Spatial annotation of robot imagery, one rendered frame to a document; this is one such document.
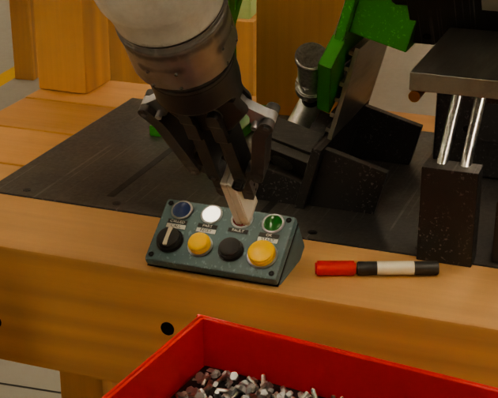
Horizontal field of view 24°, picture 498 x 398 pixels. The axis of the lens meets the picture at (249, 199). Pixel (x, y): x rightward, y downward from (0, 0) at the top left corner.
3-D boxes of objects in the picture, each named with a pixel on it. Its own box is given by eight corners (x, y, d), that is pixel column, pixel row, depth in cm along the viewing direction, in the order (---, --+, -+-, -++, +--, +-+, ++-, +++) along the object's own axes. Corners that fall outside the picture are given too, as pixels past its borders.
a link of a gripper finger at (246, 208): (235, 159, 108) (243, 159, 108) (250, 200, 114) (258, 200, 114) (226, 185, 107) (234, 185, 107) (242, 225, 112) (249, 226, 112)
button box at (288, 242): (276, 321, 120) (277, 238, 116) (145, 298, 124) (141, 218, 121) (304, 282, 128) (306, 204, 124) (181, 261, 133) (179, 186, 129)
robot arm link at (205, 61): (205, 55, 86) (222, 104, 90) (240, -33, 90) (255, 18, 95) (96, 44, 89) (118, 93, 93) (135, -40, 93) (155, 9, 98)
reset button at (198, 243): (207, 257, 121) (205, 251, 120) (186, 253, 122) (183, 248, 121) (214, 238, 122) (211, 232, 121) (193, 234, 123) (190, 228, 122)
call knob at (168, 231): (177, 253, 122) (174, 247, 121) (155, 249, 123) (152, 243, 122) (185, 232, 123) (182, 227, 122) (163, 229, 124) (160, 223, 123)
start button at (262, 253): (271, 269, 118) (269, 264, 118) (245, 265, 119) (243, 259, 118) (279, 245, 120) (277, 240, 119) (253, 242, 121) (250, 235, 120)
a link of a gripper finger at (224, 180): (226, 185, 107) (219, 183, 107) (242, 225, 112) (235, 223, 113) (235, 159, 108) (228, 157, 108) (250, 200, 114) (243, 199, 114)
